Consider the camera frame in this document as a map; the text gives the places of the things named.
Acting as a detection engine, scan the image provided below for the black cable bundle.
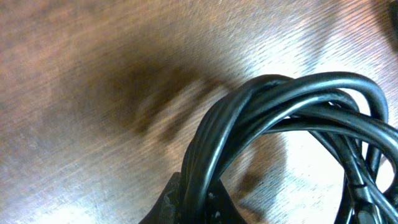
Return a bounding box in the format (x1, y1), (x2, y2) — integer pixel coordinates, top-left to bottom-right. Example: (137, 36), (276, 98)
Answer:
(180, 71), (398, 224)

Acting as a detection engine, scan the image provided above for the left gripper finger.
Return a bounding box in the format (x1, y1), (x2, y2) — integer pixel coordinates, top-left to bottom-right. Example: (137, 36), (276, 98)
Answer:
(138, 172), (248, 224)

